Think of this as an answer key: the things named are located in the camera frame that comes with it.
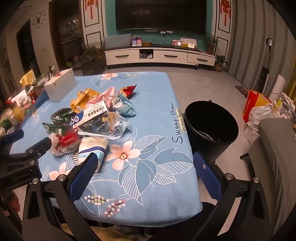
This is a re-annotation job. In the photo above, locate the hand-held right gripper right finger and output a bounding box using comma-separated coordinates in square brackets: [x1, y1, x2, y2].
[185, 151, 278, 241]

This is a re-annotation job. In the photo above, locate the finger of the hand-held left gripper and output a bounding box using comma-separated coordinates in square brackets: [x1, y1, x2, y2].
[5, 137, 53, 163]
[0, 129, 25, 156]

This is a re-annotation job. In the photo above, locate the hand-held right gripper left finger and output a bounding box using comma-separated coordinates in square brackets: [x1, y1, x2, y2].
[22, 152, 102, 241]

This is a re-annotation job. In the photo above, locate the white tissue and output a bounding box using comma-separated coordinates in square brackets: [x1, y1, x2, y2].
[48, 133, 71, 158]

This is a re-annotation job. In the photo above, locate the small green wrapper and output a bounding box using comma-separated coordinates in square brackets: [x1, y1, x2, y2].
[42, 122, 71, 134]

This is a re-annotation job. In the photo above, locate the red cigarette box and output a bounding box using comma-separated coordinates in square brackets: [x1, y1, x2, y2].
[57, 128, 78, 148]

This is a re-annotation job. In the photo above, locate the white blue striped packet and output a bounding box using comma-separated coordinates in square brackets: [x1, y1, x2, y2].
[77, 136, 108, 173]

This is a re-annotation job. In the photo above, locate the black plastic bucket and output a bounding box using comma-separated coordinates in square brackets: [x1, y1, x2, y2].
[184, 100, 239, 163]

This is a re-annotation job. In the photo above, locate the green snack bag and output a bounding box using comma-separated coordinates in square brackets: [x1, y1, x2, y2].
[50, 108, 77, 124]

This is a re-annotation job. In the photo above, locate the blue white toothpaste box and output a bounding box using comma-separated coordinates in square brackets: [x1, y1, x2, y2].
[70, 104, 110, 127]

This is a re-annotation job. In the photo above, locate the pink plastic packet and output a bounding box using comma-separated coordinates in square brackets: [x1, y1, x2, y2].
[87, 86, 116, 110]

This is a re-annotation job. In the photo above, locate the red snack bag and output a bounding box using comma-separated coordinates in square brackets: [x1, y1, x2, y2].
[119, 85, 137, 100]

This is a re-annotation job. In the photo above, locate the person's left hand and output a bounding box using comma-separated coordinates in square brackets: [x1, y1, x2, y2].
[3, 191, 21, 209]

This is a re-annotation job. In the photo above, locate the yellow jar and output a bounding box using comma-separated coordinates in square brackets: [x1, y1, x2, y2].
[8, 103, 25, 126]

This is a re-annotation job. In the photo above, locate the yellow paper bag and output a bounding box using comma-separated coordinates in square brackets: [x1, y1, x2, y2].
[19, 70, 36, 87]

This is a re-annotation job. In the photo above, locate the white cardboard box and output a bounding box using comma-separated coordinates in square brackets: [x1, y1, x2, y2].
[44, 68, 77, 102]

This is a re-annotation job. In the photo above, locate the grey sofa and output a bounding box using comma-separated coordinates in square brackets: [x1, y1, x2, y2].
[248, 118, 296, 233]

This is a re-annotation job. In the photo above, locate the blue floral blanket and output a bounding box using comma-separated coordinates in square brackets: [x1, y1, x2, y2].
[10, 71, 203, 226]

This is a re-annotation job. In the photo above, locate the white plastic bag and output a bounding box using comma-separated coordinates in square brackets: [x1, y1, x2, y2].
[248, 103, 282, 131]

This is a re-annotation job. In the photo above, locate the red yellow shopping bag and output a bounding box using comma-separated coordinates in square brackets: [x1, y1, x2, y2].
[242, 90, 273, 123]

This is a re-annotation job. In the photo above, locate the plant stand with plants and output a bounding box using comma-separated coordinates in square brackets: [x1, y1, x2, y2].
[80, 46, 106, 75]

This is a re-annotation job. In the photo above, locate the pile of clothes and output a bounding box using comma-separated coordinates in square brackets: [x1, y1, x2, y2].
[277, 92, 296, 117]

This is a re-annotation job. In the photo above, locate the small potted plant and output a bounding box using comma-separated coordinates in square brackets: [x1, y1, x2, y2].
[214, 54, 228, 71]

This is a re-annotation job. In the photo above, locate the upright vacuum cleaner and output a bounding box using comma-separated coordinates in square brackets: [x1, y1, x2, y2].
[257, 37, 274, 93]

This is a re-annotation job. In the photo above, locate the white tv cabinet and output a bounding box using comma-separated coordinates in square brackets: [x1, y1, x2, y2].
[105, 45, 216, 70]

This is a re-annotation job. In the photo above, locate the grey flat panel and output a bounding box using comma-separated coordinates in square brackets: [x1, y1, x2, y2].
[103, 34, 133, 49]

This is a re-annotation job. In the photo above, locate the tall potted plant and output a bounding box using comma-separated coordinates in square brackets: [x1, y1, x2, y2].
[204, 32, 220, 55]

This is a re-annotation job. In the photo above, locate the white desk calendar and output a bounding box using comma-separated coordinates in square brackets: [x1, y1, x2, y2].
[181, 38, 197, 48]

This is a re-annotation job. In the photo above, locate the grey curtain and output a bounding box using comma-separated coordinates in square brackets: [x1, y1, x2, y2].
[228, 0, 296, 93]

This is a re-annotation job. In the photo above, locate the black television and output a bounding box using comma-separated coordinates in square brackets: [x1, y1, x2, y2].
[115, 0, 207, 36]

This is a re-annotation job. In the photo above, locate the wall clock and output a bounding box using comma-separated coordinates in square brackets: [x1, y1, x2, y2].
[32, 11, 47, 29]

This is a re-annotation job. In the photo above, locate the red knot wall decoration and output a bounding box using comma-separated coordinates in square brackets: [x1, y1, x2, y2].
[220, 0, 232, 27]
[84, 0, 96, 19]

